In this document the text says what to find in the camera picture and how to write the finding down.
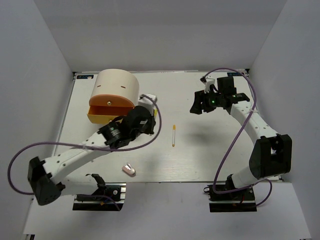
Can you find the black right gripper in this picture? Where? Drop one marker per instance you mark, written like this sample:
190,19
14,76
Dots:
201,96

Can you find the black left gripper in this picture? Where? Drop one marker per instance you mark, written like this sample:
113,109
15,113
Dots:
152,123

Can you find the white yellow pen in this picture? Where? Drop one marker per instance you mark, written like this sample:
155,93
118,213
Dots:
155,114
173,140

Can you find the beige orange drawer container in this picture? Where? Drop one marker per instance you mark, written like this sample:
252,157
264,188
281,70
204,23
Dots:
114,94

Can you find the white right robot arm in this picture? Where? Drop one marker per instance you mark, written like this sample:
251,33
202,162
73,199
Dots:
272,152

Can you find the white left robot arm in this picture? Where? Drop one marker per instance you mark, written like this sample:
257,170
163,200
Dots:
49,178

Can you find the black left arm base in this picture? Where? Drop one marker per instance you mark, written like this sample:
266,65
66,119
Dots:
107,197

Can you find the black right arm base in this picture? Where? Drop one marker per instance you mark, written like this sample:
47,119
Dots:
235,202

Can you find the blue right corner label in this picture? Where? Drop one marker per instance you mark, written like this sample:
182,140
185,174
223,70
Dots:
235,74

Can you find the blue corner label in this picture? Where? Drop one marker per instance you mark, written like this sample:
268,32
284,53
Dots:
235,74
85,76

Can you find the pink white eraser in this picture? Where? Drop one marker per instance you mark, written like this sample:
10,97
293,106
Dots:
129,170

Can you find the blue left corner label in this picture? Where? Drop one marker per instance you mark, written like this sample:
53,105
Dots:
85,76

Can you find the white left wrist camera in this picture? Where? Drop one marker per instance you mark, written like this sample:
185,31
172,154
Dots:
147,102

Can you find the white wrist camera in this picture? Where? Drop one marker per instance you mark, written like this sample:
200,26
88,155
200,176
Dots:
147,102
209,84

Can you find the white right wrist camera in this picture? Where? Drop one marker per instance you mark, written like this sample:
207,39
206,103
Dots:
209,84

